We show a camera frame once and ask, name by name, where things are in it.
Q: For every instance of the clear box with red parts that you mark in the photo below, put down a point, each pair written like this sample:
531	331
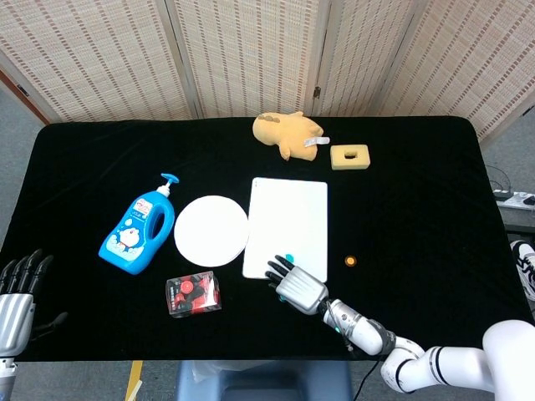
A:
192	294

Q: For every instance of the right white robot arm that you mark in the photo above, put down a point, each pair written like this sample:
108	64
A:
363	330

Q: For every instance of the white round pad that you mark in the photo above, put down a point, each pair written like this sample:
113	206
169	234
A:
211	230

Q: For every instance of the white and black shoe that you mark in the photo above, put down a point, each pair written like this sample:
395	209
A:
524	267

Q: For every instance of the yellow sponge with hole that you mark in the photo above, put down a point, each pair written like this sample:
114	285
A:
336	163

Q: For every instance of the woven folding screen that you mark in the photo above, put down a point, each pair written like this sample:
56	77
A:
104	62

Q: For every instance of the yellow floor tape strip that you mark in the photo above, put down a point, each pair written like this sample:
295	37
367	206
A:
134	380

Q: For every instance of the blue pump soap bottle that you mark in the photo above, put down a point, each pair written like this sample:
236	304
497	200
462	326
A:
125	250

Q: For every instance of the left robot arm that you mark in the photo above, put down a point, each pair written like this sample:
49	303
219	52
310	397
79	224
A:
6	376

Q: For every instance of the white magnetic board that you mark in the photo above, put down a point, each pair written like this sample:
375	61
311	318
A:
288	217

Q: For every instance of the white power strip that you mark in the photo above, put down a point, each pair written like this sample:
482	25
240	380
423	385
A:
516	198

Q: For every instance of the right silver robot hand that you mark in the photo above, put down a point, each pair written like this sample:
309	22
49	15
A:
303	290

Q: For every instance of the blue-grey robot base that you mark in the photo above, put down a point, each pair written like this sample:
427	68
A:
263	382

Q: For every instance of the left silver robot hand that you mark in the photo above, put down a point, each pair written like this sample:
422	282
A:
14	317

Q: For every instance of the black tablecloth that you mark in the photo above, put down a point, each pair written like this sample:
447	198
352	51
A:
418	209

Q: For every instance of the tan plush toy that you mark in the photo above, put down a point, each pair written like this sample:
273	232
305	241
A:
284	129

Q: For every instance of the small orange token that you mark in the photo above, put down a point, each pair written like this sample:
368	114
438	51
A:
350	260

